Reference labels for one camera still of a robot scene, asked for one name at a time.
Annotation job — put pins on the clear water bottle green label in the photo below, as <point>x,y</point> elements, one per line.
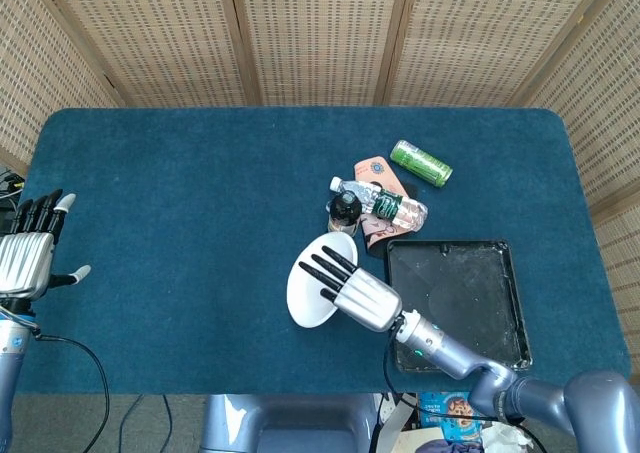
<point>395,208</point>

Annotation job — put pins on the white round plate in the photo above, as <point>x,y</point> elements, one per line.
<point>310,303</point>

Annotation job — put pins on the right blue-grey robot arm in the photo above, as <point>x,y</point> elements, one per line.
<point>450,353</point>

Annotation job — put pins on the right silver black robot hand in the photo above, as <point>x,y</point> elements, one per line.
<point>370,298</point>

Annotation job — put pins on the pink snack packet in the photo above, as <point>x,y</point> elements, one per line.
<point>377,170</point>

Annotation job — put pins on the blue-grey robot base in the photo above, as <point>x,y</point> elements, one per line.
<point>300,423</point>

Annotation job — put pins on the blue cookie package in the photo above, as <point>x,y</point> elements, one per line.
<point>445,418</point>

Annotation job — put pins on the blue table cloth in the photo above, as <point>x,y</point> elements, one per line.
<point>175,198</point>

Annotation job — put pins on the brown tea bottle dark cap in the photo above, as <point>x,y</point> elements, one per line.
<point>344,210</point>

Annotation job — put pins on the black rectangular tray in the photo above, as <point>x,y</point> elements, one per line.
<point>475,283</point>

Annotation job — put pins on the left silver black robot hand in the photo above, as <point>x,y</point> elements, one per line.
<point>25,263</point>

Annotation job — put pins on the green energy drink can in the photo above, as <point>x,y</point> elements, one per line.
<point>420,163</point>

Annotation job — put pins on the crumpled white tissue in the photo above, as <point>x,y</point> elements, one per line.
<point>505,435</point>

